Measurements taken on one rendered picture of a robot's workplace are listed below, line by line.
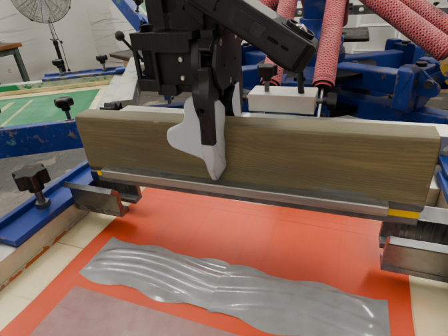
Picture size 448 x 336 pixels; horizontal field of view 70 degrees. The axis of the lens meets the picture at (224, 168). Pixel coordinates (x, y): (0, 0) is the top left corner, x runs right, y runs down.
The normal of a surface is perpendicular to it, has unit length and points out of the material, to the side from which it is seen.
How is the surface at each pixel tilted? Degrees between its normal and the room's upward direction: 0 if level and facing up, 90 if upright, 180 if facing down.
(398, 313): 0
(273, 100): 90
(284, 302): 31
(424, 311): 0
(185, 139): 84
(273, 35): 87
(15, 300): 0
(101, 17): 90
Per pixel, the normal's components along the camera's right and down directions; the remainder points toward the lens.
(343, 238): -0.07, -0.87
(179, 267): -0.33, -0.48
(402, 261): -0.34, 0.49
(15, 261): 0.94, 0.11
